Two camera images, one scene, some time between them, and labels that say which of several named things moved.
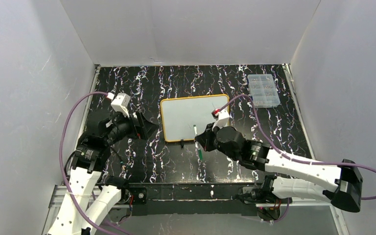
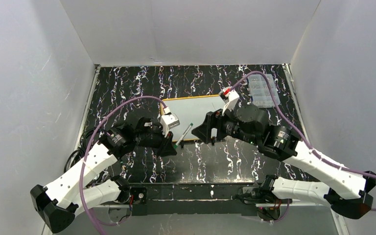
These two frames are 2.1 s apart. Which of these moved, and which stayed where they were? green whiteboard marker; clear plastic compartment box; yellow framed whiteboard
Moved: green whiteboard marker
Stayed: clear plastic compartment box; yellow framed whiteboard
